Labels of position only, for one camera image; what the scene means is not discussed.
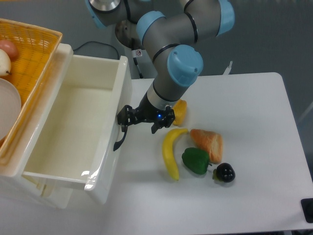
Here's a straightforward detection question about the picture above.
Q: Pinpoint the white table leg bracket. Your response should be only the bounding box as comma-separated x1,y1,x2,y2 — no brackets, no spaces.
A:
223,61,233,75

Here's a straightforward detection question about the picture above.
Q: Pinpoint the black table corner device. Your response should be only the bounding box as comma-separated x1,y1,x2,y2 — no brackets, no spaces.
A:
300,198,313,223

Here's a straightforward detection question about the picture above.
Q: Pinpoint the yellow banana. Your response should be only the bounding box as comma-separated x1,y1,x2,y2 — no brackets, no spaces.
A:
162,128,188,181

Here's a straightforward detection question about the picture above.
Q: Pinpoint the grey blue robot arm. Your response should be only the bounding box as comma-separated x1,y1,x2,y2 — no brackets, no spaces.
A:
85,0,235,133

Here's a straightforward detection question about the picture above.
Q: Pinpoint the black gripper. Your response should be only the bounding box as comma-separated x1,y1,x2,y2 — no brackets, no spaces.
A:
117,93,175,134

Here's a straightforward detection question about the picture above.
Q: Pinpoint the yellow bell pepper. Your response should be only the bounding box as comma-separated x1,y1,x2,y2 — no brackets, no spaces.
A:
173,99,187,126

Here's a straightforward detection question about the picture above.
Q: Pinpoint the black floor cable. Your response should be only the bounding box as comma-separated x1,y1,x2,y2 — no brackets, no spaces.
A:
72,41,120,62

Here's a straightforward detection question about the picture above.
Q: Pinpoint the white plate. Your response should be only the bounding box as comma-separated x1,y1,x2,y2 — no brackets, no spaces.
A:
0,78,22,140

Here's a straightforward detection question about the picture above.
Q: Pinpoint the yellow woven basket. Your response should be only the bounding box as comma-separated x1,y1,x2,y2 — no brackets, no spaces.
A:
0,19,63,165

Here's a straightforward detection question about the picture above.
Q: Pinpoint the white pear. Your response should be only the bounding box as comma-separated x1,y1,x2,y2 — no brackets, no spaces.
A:
0,49,11,76

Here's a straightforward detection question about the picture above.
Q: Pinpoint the dark purple eggplant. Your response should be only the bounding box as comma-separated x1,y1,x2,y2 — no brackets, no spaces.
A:
212,163,236,183

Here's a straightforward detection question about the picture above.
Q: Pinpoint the croissant bread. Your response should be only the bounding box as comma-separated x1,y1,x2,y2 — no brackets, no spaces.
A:
190,129,224,164

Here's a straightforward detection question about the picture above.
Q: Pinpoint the white drawer cabinet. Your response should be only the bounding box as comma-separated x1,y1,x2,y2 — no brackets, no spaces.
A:
0,44,73,209

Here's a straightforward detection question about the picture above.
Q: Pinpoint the red apple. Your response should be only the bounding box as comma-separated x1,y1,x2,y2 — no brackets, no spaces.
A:
0,40,19,60

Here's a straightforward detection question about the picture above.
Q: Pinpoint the green bell pepper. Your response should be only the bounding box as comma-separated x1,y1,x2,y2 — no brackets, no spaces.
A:
181,147,212,175

